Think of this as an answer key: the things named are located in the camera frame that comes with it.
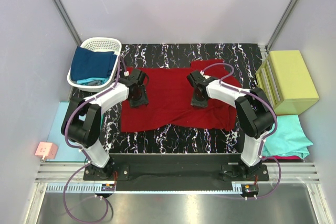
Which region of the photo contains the red t-shirt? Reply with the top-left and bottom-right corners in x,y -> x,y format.
121,59 -> 237,133

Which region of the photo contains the folded magenta t-shirt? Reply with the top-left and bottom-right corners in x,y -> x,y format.
274,155 -> 301,160

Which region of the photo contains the green clipboard with paper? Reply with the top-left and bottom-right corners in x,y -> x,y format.
47,102 -> 86,163

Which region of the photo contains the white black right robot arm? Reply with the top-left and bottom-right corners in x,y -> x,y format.
187,70 -> 277,180

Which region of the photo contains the navy blue t-shirt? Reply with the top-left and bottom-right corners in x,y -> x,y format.
70,47 -> 117,81

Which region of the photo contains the light blue t-shirt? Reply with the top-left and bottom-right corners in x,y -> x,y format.
76,78 -> 109,86

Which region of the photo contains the yellow drawer box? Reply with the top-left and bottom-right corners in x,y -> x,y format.
256,50 -> 319,115

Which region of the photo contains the pink sponge block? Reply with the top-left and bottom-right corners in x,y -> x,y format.
35,142 -> 58,160

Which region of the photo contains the folded turquoise t-shirt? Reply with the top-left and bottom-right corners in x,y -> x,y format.
262,115 -> 313,159

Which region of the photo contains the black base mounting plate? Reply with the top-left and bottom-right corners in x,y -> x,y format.
83,154 -> 269,193

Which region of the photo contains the white plastic laundry basket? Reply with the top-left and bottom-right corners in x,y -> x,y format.
67,37 -> 122,93

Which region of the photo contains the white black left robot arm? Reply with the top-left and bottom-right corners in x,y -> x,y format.
61,69 -> 149,180

